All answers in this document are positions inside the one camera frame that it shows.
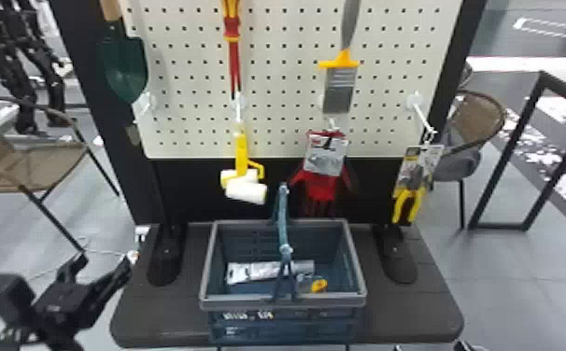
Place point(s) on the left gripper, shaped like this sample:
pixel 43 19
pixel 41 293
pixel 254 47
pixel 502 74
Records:
pixel 65 308

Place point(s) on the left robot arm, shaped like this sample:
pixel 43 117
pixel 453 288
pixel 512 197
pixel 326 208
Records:
pixel 33 340

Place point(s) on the brown mesh chair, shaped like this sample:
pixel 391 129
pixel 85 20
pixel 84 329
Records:
pixel 474 120
pixel 23 164

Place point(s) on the blue basket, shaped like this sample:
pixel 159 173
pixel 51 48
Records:
pixel 283 299

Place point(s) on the yellow paint roller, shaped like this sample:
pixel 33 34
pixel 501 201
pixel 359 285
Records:
pixel 242 152

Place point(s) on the green garden trowel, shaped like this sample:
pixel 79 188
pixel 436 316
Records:
pixel 124 68

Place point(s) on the red gloves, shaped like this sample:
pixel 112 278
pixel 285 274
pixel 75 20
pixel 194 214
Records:
pixel 319 188

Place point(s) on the white pegboard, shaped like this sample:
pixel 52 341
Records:
pixel 283 117

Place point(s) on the red yellow screwdriver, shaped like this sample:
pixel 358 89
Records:
pixel 234 49

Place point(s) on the yellow grey paint brush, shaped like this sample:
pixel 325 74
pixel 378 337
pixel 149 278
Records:
pixel 340 83

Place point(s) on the yellow pliers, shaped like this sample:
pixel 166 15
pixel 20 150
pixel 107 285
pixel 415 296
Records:
pixel 413 183

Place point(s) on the black side table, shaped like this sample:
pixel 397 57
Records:
pixel 565 83

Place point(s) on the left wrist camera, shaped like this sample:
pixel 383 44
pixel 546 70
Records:
pixel 6 296

